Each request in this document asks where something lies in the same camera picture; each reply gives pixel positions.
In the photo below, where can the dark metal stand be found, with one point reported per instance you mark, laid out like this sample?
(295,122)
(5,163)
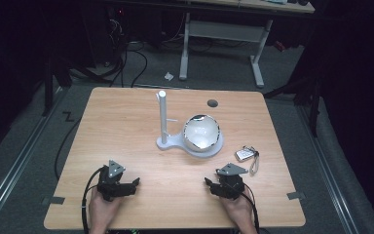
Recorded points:
(48,91)
(314,107)

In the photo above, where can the person's left hand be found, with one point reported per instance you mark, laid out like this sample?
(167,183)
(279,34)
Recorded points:
(102,209)

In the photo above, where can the black table grommet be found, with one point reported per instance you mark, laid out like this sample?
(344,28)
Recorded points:
(212,103)

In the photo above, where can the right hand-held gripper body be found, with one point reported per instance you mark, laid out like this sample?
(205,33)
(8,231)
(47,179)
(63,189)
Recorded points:
(230,185)

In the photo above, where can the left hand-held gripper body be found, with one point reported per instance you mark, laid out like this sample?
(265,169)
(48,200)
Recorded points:
(109,186)

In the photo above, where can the white stand with pole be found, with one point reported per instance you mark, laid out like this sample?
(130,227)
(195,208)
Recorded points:
(170,141)

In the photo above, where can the person's right hand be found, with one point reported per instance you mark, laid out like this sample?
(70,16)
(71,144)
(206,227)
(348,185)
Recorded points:
(239,209)

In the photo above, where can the white-legged desk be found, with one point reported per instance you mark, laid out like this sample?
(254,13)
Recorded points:
(224,31)

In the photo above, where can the small red object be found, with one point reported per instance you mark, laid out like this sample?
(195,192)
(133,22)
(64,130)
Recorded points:
(279,46)

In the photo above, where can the metal floor rail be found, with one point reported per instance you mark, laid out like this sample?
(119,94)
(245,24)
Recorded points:
(16,159)
(326,169)

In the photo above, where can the grey tape piece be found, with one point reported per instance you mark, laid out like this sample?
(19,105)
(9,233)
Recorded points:
(56,200)
(295,195)

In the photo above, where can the crumpled white paper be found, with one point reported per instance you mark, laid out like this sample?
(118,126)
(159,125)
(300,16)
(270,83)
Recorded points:
(168,76)

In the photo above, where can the silver key fob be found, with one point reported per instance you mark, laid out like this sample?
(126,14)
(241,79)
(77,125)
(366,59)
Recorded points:
(243,154)

